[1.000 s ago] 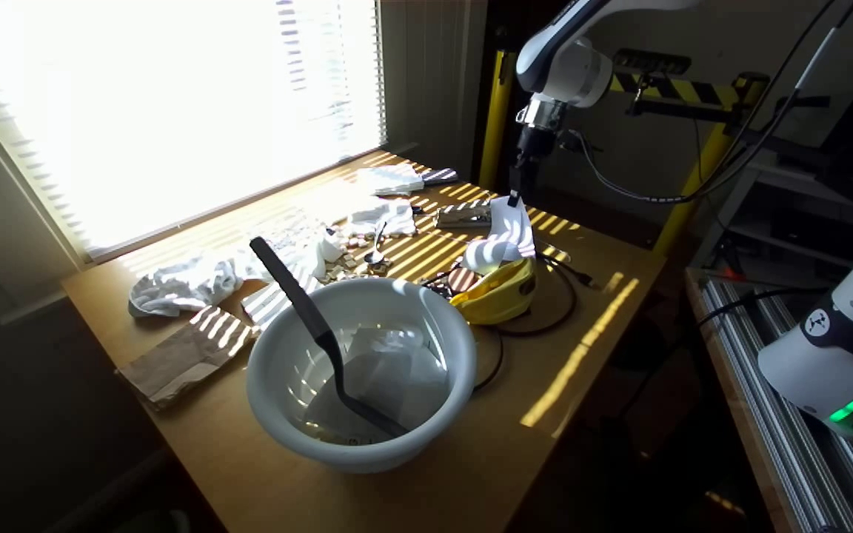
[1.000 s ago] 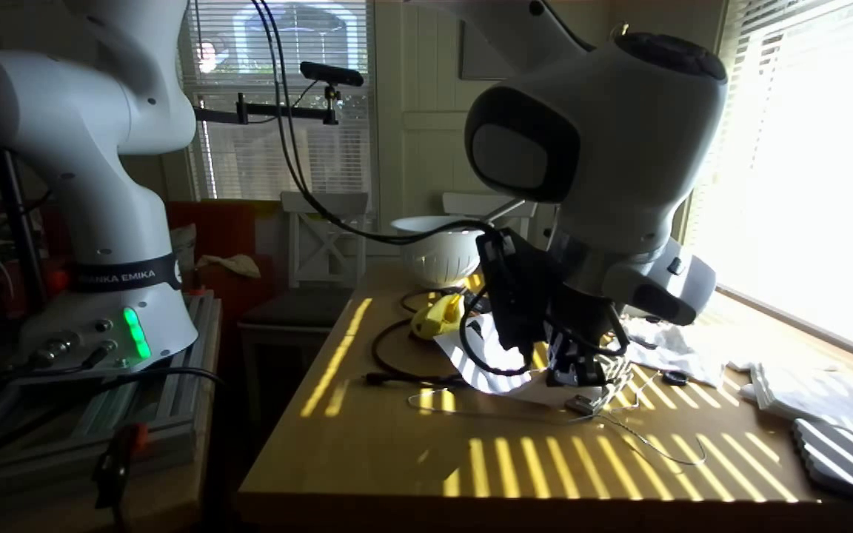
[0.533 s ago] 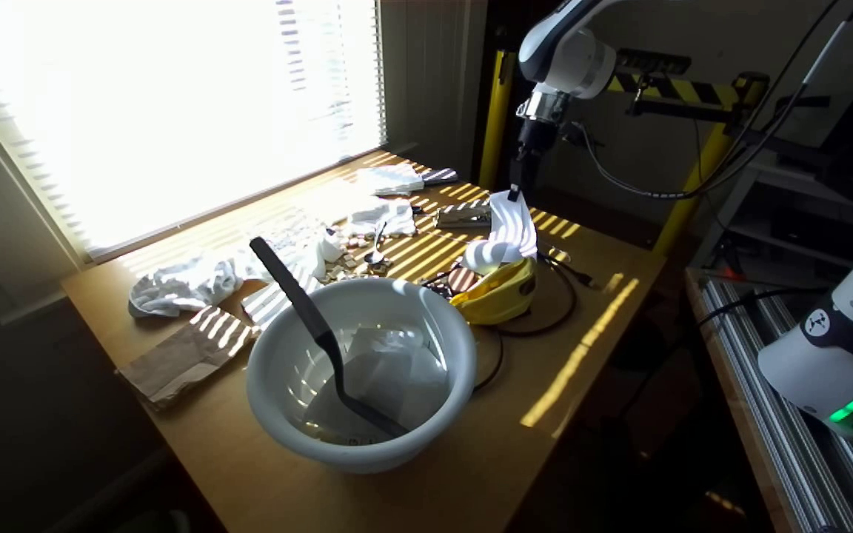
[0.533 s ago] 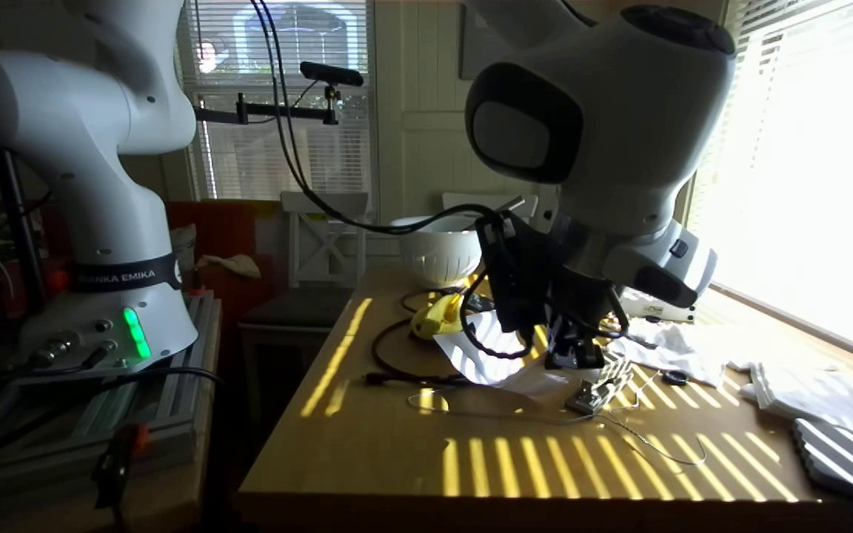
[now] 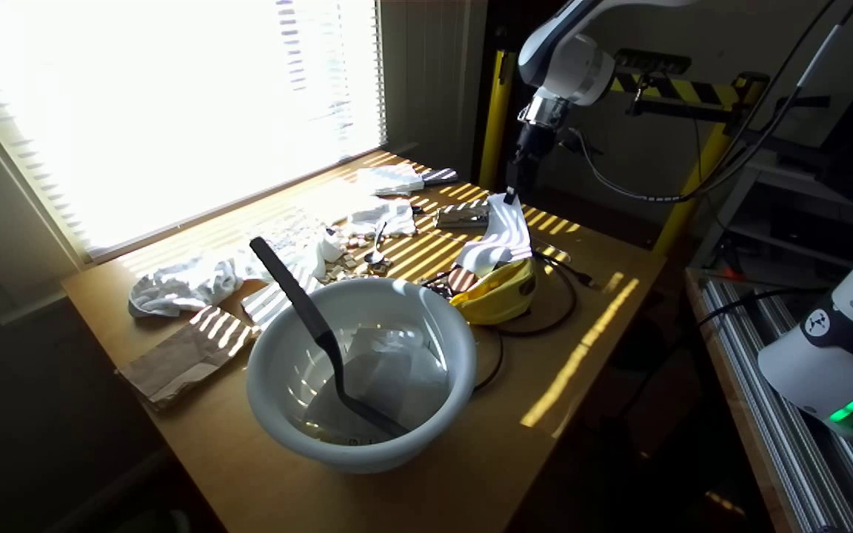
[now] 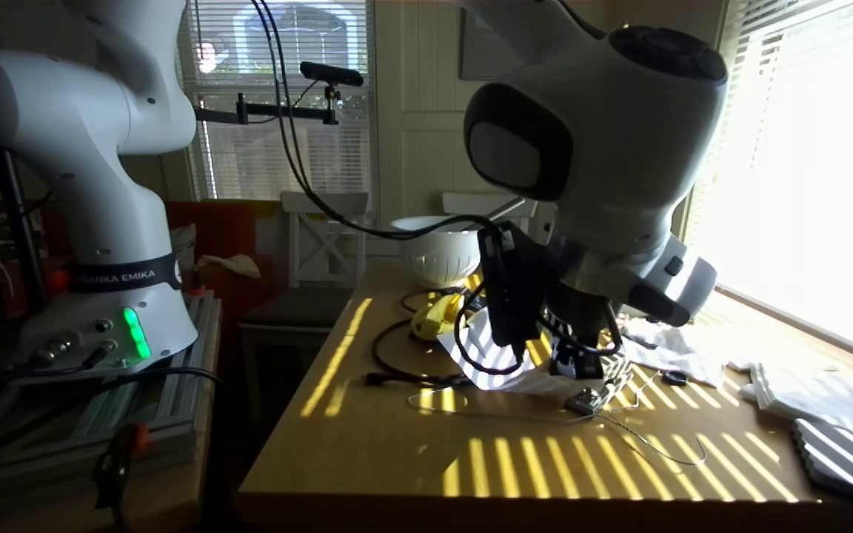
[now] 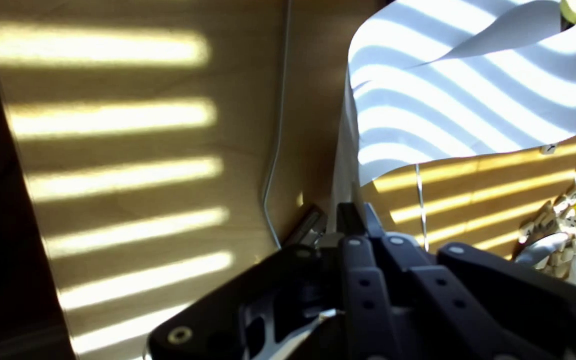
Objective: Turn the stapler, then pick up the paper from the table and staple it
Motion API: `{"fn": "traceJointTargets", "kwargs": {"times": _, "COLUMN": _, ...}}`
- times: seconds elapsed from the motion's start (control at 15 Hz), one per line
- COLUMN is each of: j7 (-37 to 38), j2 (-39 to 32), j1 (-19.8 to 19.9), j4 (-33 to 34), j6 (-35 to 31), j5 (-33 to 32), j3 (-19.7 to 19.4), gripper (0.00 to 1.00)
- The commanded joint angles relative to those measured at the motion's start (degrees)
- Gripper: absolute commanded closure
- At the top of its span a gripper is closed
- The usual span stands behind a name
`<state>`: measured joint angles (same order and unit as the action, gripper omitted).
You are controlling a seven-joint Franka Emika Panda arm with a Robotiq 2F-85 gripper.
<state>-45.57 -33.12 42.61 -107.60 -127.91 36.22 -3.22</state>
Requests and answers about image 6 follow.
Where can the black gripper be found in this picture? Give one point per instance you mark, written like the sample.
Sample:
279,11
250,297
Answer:
584,316

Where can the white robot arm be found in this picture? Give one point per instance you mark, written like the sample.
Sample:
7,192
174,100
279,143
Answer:
593,149

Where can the small crumpled white cloth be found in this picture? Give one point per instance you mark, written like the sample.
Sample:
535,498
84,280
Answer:
679,350

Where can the folded white cloth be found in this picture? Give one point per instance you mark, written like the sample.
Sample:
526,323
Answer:
823,396

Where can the grey flat pad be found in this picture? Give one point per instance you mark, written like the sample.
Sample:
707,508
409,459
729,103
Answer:
845,462

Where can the white window blinds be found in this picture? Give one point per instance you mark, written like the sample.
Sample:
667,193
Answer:
800,180

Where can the white wooden chair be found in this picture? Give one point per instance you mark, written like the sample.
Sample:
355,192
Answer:
324,246

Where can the beige rag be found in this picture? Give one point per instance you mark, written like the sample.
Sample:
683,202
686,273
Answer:
229,267

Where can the red cabinet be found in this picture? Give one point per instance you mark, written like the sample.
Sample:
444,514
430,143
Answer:
229,239

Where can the glass pane window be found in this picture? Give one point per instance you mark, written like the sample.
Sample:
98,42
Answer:
238,159

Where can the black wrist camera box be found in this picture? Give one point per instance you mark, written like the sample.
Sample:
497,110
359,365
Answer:
516,285

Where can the grey wall picture frame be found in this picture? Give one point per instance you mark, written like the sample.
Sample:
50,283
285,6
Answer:
476,48

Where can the black bar camera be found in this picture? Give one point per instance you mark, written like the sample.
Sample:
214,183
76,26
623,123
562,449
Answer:
332,75

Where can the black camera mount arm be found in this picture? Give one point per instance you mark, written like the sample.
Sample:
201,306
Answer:
258,110

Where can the aluminium rail frame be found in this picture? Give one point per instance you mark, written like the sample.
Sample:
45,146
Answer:
53,425

